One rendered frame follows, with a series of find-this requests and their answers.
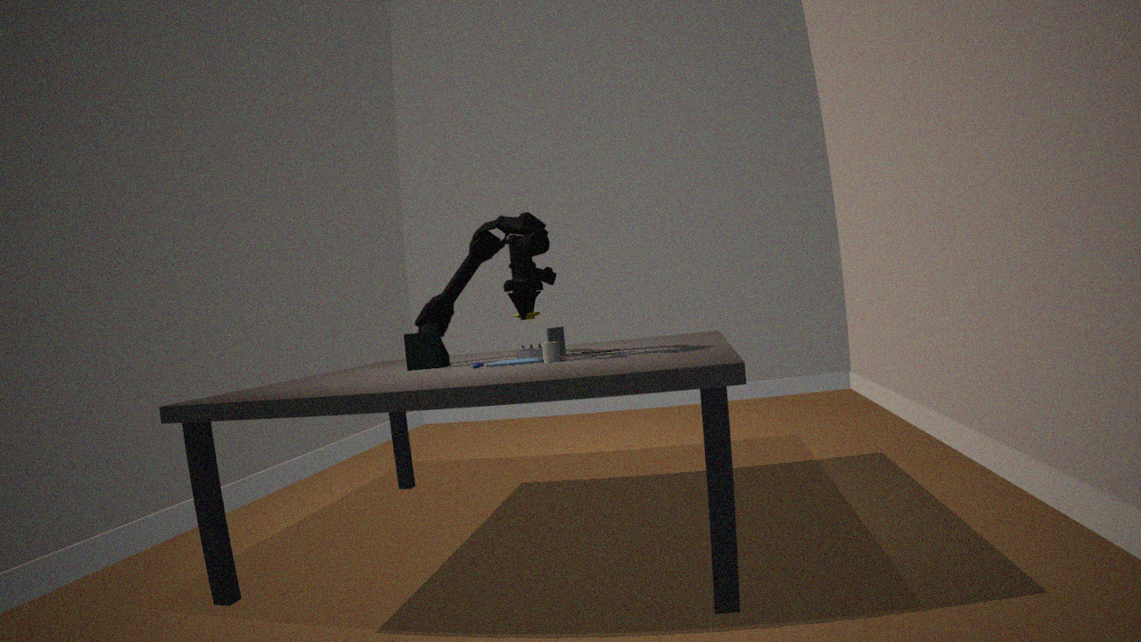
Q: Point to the light blue flat mat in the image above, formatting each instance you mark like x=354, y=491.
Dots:
x=517, y=362

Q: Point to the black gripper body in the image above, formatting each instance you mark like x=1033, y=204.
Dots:
x=520, y=282

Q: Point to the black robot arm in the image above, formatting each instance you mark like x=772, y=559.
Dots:
x=436, y=314

